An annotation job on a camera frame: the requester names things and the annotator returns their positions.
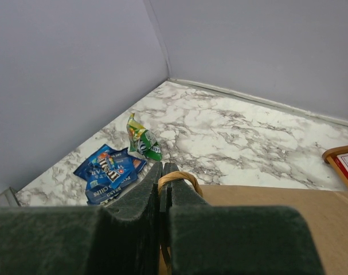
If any yellow green candy packet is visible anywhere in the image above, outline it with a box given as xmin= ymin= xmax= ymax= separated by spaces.
xmin=126 ymin=113 xmax=162 ymax=162

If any brown paper bag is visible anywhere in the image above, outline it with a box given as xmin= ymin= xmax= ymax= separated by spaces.
xmin=159 ymin=172 xmax=348 ymax=274

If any blue M&Ms candy packet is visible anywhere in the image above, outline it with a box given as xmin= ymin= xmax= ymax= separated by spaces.
xmin=86 ymin=150 xmax=129 ymax=188

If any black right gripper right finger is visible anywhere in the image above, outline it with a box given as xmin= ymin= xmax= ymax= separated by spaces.
xmin=159 ymin=163 xmax=324 ymax=274

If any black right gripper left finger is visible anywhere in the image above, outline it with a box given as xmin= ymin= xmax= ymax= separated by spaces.
xmin=0 ymin=163 xmax=162 ymax=274

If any wooden two-tier rack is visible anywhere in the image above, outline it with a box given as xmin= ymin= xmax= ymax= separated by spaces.
xmin=322 ymin=146 xmax=348 ymax=188

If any blue salt vinegar chips bag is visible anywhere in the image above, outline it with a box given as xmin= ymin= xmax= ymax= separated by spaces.
xmin=85 ymin=153 xmax=138 ymax=205

